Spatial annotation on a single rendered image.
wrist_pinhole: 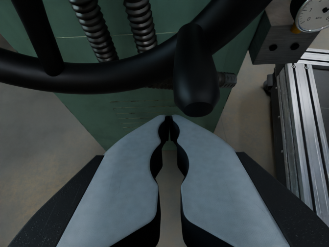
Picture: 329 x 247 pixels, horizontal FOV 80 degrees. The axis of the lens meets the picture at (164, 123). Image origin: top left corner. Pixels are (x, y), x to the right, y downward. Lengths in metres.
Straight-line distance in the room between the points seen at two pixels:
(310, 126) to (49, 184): 0.99
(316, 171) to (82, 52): 0.68
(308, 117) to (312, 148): 0.11
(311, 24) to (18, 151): 1.09
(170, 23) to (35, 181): 0.84
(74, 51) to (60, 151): 0.64
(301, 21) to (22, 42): 0.44
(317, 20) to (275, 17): 0.06
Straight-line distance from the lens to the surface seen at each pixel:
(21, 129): 1.16
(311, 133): 0.78
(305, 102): 0.84
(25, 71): 0.20
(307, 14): 0.33
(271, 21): 0.37
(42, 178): 1.00
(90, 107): 0.58
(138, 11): 0.20
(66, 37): 0.41
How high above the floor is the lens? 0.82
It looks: 62 degrees down
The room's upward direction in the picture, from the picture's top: 5 degrees counter-clockwise
